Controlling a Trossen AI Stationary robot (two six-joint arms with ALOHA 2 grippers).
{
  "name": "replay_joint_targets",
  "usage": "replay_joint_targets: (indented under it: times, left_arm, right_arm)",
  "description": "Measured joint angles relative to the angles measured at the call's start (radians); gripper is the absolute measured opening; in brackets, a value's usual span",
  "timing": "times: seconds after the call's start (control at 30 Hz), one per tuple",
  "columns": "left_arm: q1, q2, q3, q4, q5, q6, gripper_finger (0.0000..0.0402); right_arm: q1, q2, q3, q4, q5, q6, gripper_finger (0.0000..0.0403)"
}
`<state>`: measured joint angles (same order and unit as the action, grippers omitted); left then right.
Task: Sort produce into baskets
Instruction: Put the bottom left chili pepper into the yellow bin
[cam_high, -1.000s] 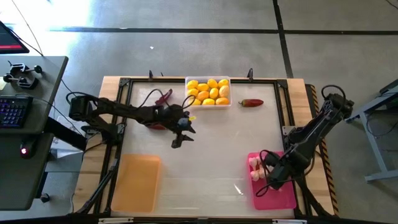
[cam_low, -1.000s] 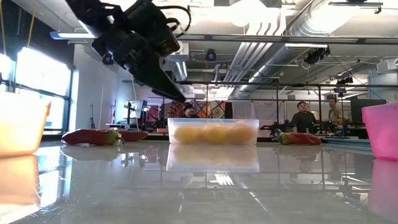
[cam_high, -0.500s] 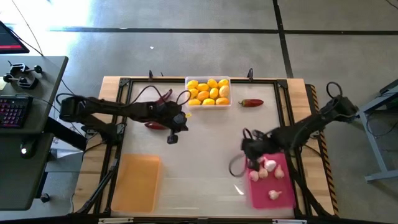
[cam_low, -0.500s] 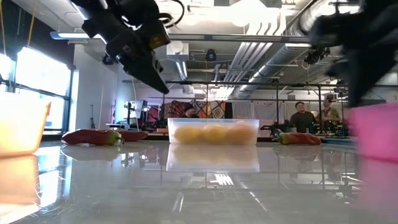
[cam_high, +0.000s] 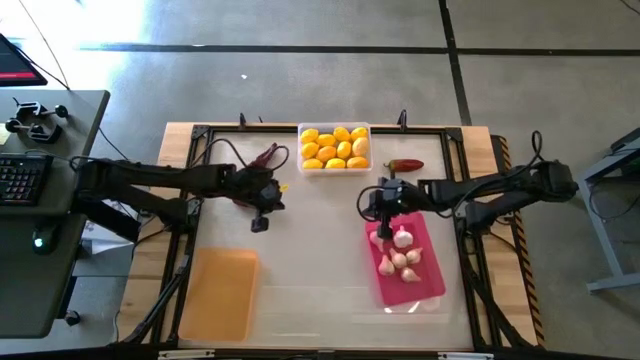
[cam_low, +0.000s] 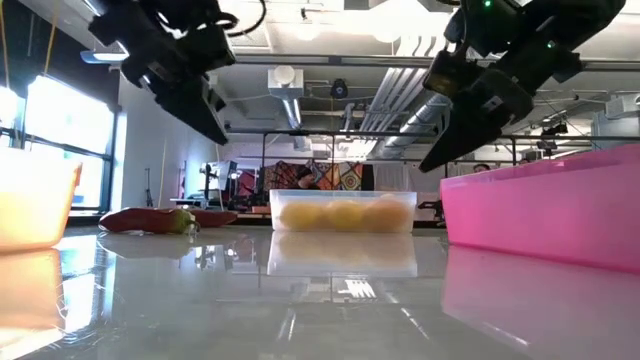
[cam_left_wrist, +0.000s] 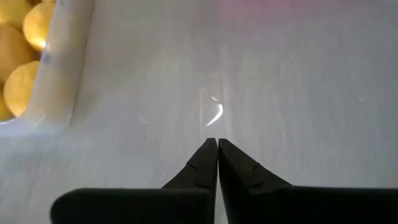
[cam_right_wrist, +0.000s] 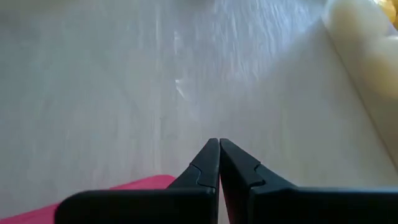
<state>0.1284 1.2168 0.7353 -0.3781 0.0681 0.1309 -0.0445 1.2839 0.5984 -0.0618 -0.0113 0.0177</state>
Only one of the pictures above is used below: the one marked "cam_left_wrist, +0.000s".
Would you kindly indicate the clear plastic bin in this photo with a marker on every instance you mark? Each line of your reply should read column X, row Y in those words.
column 62, row 62

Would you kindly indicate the yellow lemon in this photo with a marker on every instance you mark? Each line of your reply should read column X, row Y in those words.
column 21, row 88
column 14, row 9
column 12, row 49

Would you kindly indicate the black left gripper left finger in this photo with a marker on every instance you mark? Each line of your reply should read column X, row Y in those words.
column 140, row 205

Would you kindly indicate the orange-yellow lemon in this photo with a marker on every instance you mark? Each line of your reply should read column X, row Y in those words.
column 37, row 26

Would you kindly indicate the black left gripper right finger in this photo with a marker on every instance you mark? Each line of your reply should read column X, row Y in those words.
column 295, row 205

